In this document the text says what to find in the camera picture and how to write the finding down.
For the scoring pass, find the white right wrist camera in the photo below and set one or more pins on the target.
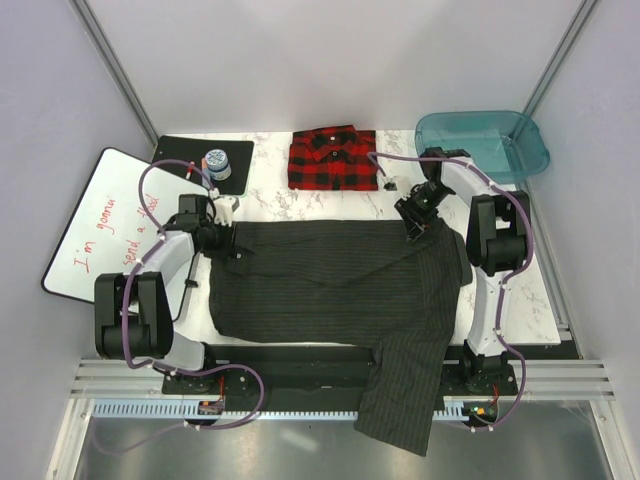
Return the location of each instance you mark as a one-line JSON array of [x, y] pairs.
[[396, 183]]

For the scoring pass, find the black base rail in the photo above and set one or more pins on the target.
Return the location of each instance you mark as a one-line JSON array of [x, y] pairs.
[[312, 378]]

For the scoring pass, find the red black plaid shirt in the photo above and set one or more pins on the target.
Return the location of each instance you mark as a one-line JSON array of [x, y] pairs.
[[332, 159]]

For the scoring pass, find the dark grey pinstripe shirt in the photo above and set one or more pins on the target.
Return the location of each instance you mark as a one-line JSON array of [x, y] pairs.
[[357, 283]]

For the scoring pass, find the white whiteboard with red writing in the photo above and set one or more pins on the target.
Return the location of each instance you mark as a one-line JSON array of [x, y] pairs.
[[109, 229]]

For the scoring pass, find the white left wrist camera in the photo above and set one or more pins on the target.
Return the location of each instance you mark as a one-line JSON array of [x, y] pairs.
[[224, 208]]

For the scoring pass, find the red whiteboard marker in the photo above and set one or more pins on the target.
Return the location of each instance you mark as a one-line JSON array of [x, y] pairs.
[[190, 170]]

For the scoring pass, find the aluminium frame post right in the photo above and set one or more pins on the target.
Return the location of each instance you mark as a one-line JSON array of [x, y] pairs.
[[568, 41]]

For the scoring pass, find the aluminium frame post left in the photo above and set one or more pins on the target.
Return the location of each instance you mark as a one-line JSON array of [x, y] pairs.
[[112, 63]]

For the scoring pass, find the small blue white jar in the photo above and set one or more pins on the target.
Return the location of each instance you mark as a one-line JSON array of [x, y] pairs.
[[217, 165]]

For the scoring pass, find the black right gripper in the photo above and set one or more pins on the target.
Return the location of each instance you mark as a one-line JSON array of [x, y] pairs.
[[415, 222]]

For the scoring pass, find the aluminium frame post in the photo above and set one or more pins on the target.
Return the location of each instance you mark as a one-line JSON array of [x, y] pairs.
[[568, 41], [112, 63]]

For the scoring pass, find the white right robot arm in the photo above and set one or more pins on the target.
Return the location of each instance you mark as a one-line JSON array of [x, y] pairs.
[[499, 238]]

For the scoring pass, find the teal transparent plastic bin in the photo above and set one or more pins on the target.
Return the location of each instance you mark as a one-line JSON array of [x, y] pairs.
[[506, 145]]

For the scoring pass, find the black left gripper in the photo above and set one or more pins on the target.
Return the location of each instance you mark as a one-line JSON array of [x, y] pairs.
[[226, 251]]

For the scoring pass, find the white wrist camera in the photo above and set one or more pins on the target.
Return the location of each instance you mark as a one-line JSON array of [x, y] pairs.
[[396, 183], [224, 208]]

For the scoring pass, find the blue pink eraser stick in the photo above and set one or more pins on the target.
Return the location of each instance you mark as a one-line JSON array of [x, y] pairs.
[[205, 174]]

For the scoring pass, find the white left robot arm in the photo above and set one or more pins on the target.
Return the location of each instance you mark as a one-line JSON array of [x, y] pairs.
[[133, 320]]

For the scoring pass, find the black mat green edge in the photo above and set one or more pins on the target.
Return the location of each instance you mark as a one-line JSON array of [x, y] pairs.
[[239, 154]]

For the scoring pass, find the light blue cable duct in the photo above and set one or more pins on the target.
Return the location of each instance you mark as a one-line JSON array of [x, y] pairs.
[[192, 410]]

